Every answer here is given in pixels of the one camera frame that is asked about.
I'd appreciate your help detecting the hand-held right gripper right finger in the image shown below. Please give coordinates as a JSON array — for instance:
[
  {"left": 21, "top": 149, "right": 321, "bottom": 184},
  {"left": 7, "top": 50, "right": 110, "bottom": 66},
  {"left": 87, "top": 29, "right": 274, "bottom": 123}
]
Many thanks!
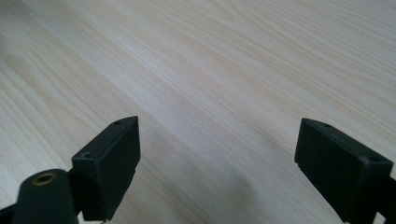
[{"left": 293, "top": 117, "right": 394, "bottom": 224}]

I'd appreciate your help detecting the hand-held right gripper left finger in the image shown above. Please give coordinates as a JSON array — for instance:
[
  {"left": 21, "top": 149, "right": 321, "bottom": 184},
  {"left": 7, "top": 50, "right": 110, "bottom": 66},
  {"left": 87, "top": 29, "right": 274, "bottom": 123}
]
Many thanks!
[{"left": 71, "top": 116, "right": 142, "bottom": 222}]

